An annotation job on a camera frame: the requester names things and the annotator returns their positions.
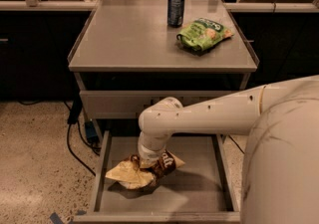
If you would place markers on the brown sea salt chip bag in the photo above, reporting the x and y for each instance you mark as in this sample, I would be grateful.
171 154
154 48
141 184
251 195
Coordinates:
129 174

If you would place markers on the grey metal drawer cabinet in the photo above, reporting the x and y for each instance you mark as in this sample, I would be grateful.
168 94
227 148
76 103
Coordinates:
127 45

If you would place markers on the blue floor tape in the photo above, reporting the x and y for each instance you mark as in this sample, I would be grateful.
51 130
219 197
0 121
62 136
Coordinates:
69 218

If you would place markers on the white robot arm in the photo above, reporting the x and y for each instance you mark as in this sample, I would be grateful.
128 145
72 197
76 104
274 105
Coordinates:
280 174

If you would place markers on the blue soda can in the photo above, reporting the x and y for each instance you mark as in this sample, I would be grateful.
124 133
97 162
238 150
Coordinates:
175 10

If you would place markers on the open grey middle drawer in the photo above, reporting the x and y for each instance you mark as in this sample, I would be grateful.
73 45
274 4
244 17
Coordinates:
200 192

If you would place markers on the closed grey upper drawer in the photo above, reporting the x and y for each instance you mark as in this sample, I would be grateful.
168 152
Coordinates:
129 104

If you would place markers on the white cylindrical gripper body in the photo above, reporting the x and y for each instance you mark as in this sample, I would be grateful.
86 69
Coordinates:
150 155

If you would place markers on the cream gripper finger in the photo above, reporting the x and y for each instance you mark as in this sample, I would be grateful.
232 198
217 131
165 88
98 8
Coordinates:
146 164

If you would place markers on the black lab bench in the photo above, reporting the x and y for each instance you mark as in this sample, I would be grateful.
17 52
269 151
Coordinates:
34 49

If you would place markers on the green chip bag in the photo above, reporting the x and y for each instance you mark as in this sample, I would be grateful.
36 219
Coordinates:
203 34

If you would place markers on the blue power adapter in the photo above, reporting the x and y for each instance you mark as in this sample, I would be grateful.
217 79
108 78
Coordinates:
90 132

